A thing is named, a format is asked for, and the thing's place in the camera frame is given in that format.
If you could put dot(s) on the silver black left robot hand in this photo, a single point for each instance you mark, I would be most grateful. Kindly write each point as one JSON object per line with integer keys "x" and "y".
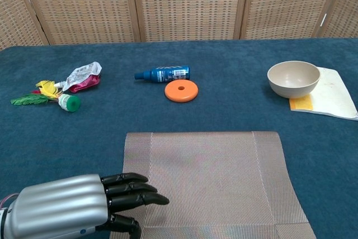
{"x": 61, "y": 205}

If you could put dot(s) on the brown woven placemat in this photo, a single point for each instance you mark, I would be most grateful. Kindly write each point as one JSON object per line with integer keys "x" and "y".
{"x": 218, "y": 183}

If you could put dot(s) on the white round bowl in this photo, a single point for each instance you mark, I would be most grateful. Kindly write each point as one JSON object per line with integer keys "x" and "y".
{"x": 293, "y": 82}

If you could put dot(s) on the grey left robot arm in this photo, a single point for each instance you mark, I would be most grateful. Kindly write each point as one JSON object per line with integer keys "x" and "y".
{"x": 3, "y": 222}

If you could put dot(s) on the yellow white booklet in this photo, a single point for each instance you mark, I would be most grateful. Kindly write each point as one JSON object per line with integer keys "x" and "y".
{"x": 332, "y": 96}

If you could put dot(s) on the blue carpet table cover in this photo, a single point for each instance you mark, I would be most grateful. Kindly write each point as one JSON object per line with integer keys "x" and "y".
{"x": 56, "y": 144}

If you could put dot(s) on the feather shuttlecock with green base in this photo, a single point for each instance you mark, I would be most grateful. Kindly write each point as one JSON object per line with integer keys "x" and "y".
{"x": 71, "y": 103}

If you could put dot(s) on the silver and pink pouch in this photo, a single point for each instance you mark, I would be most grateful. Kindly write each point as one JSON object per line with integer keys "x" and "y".
{"x": 81, "y": 75}

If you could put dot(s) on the orange disc with hole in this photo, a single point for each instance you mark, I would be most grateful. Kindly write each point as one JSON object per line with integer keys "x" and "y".
{"x": 174, "y": 94}

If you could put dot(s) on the blue spray bottle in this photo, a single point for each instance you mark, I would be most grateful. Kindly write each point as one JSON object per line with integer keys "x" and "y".
{"x": 165, "y": 74}

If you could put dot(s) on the woven bamboo folding screen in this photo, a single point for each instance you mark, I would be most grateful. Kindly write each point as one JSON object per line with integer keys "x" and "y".
{"x": 181, "y": 4}

